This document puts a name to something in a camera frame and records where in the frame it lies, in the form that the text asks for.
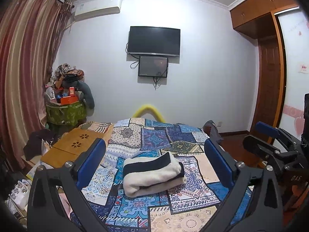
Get cream and navy sweater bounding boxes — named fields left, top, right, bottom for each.
left=123, top=152, right=187, bottom=198

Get dark clothing on floor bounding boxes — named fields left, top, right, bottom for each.
left=23, top=129, right=58, bottom=161

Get blue patchwork bed quilt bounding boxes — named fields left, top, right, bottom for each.
left=70, top=117, right=253, bottom=232

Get wooden lap desk tray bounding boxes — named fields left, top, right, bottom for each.
left=41, top=128, right=108, bottom=168

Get green fabric storage basket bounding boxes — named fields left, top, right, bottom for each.
left=46, top=101, right=86, bottom=126

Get yellow curved foam tube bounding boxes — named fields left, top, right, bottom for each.
left=132, top=104, right=165, bottom=123

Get brown wooden wardrobe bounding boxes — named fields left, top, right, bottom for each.
left=229, top=0, right=297, bottom=143

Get orange box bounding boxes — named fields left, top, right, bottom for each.
left=60, top=87, right=79, bottom=105

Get grey plush toy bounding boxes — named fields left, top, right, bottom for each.
left=74, top=80, right=95, bottom=109

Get pink striped curtain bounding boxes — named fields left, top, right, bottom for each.
left=1, top=0, right=73, bottom=170

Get white air conditioner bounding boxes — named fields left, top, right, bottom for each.
left=74, top=0, right=122, bottom=21

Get large wall television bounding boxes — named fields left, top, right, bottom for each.
left=127, top=26, right=181, bottom=57

